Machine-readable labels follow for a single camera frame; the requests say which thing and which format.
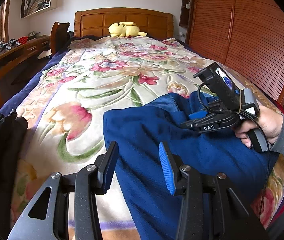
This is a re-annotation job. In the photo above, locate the blue garment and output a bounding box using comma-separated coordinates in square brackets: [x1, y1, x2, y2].
[103, 93, 278, 239]

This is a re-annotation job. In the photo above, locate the person's right hand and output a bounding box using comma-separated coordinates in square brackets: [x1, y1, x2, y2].
[234, 105, 283, 148]

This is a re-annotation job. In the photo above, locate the wooden slatted wardrobe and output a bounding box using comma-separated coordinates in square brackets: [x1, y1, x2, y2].
[186, 0, 284, 109]

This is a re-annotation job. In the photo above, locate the blue bed sheet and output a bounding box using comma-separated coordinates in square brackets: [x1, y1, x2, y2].
[0, 50, 68, 116]

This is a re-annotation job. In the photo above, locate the yellow plush toy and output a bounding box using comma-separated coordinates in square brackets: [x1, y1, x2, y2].
[108, 22, 147, 37]

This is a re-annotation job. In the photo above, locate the wooden chair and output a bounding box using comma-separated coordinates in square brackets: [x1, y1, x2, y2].
[50, 22, 70, 56]

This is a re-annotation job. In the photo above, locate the wooden headboard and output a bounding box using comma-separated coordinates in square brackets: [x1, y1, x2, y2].
[74, 7, 174, 40]

